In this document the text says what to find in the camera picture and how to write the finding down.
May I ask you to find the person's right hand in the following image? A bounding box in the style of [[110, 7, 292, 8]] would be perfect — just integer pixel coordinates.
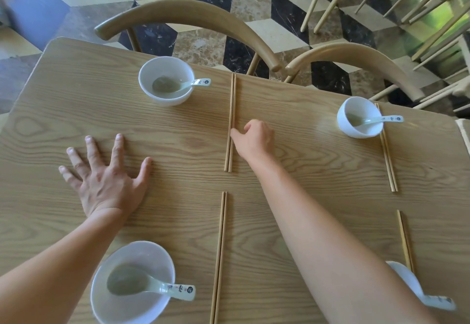
[[230, 119, 276, 166]]

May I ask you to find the person's left hand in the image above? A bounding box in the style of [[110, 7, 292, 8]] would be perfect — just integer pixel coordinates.
[[58, 133, 153, 220]]

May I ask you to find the white ceramic bowl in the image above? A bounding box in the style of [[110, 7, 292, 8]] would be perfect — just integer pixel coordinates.
[[138, 56, 195, 107], [90, 240, 176, 324], [385, 260, 426, 299], [337, 96, 384, 139]]

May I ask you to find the pale green ceramic spoon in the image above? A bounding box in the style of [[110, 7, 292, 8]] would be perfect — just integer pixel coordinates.
[[106, 264, 196, 302], [422, 293, 457, 312], [152, 76, 212, 94], [347, 113, 404, 127]]

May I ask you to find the person's left forearm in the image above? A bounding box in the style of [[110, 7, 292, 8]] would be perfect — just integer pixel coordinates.
[[0, 208, 129, 324]]

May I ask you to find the person's right forearm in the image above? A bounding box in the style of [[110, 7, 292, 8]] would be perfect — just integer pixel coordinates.
[[251, 149, 440, 324]]

